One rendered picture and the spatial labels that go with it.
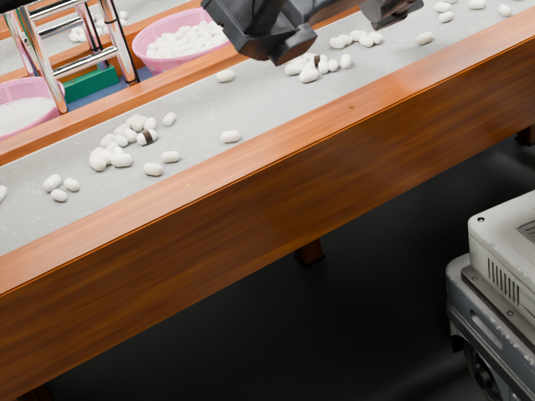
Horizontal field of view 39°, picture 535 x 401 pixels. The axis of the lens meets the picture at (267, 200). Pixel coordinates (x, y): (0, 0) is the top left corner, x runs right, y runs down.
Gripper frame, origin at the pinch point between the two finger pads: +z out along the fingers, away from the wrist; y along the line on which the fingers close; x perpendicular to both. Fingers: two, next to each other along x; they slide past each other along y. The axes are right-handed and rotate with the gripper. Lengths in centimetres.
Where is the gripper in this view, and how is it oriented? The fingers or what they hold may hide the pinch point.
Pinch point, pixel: (374, 21)
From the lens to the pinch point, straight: 147.2
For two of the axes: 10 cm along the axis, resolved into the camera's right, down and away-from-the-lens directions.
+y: -8.6, 4.2, -2.9
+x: 4.6, 8.9, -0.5
